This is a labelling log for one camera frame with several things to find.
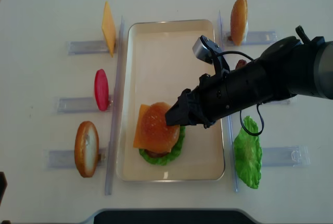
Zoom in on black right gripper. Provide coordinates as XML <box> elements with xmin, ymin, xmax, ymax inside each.
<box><xmin>165</xmin><ymin>73</ymin><xmax>232</xmax><ymax>128</ymax></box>

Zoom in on golden bun top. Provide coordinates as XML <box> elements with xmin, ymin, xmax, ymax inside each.
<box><xmin>140</xmin><ymin>102</ymin><xmax>181</xmax><ymax>152</ymax></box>

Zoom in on golden bun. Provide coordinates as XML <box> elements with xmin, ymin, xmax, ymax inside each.
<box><xmin>140</xmin><ymin>102</ymin><xmax>181</xmax><ymax>152</ymax></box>
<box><xmin>230</xmin><ymin>0</ymin><xmax>248</xmax><ymax>46</ymax></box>

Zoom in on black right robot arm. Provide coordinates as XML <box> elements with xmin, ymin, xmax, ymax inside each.
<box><xmin>165</xmin><ymin>27</ymin><xmax>332</xmax><ymax>128</ymax></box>

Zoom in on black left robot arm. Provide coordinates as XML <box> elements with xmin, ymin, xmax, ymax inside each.
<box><xmin>0</xmin><ymin>172</ymin><xmax>7</xmax><ymax>203</ymax></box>

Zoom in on green lettuce leaf on burger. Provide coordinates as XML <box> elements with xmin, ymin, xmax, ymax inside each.
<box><xmin>139</xmin><ymin>126</ymin><xmax>185</xmax><ymax>166</ymax></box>

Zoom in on brown meat patty on burger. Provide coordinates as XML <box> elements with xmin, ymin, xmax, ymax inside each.
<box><xmin>145</xmin><ymin>150</ymin><xmax>168</xmax><ymax>158</ymax></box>

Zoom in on orange cheese slice on burger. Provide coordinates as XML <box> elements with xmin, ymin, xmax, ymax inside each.
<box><xmin>133</xmin><ymin>103</ymin><xmax>175</xmax><ymax>153</ymax></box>

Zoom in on upright green lettuce leaf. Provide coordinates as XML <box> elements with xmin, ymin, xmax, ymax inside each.
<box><xmin>234</xmin><ymin>128</ymin><xmax>263</xmax><ymax>189</ymax></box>

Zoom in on upright brown meat patty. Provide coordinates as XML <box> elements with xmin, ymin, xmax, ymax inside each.
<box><xmin>235</xmin><ymin>59</ymin><xmax>247</xmax><ymax>70</ymax></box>

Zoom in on upright red tomato slice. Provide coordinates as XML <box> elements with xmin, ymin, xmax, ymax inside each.
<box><xmin>94</xmin><ymin>69</ymin><xmax>109</xmax><ymax>111</ymax></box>

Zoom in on clear holder track cheese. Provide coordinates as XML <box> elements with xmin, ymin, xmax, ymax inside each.
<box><xmin>66</xmin><ymin>41</ymin><xmax>110</xmax><ymax>55</ymax></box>

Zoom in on clear holder track tomato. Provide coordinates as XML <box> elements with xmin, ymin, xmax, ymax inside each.
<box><xmin>54</xmin><ymin>97</ymin><xmax>101</xmax><ymax>114</ymax></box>

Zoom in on upright orange cheese slice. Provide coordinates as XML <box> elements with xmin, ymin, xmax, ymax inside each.
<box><xmin>101</xmin><ymin>1</ymin><xmax>116</xmax><ymax>57</ymax></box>

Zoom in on clear holder track lettuce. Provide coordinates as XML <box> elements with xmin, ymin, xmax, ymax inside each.
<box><xmin>262</xmin><ymin>146</ymin><xmax>310</xmax><ymax>167</ymax></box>

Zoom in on cream rectangular metal tray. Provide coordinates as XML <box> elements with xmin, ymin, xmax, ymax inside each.
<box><xmin>117</xmin><ymin>19</ymin><xmax>225</xmax><ymax>182</ymax></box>

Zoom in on upright bun slice left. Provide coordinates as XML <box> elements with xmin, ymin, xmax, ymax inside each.
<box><xmin>74</xmin><ymin>121</ymin><xmax>99</xmax><ymax>178</ymax></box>

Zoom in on clear holder track patty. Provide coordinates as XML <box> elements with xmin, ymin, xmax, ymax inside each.
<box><xmin>264</xmin><ymin>96</ymin><xmax>297</xmax><ymax>105</ymax></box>

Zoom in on clear holder track right buns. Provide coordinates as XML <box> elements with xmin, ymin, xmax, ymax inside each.
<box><xmin>222</xmin><ymin>31</ymin><xmax>278</xmax><ymax>46</ymax></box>

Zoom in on upright golden bun rear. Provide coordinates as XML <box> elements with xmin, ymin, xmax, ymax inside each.
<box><xmin>230</xmin><ymin>0</ymin><xmax>248</xmax><ymax>46</ymax></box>

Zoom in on clear holder track left bun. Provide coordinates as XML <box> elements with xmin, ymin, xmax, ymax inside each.
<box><xmin>43</xmin><ymin>148</ymin><xmax>108</xmax><ymax>170</ymax></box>

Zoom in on black base panel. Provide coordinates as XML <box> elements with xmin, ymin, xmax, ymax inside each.
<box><xmin>94</xmin><ymin>210</ymin><xmax>254</xmax><ymax>224</ymax></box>

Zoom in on clear long rail left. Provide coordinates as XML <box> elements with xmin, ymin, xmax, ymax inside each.
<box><xmin>104</xmin><ymin>16</ymin><xmax>127</xmax><ymax>196</ymax></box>

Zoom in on clear long rail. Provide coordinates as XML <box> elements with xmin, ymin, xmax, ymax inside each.
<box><xmin>217</xmin><ymin>10</ymin><xmax>239</xmax><ymax>193</ymax></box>
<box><xmin>104</xmin><ymin>16</ymin><xmax>127</xmax><ymax>196</ymax></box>

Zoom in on clear long rail right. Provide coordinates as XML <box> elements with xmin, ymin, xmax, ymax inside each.
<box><xmin>217</xmin><ymin>10</ymin><xmax>239</xmax><ymax>193</ymax></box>

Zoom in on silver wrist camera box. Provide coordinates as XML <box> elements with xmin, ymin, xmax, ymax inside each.
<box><xmin>192</xmin><ymin>35</ymin><xmax>216</xmax><ymax>64</ymax></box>

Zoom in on black camera cable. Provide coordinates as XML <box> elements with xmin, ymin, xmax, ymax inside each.
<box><xmin>210</xmin><ymin>51</ymin><xmax>264</xmax><ymax>136</ymax></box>

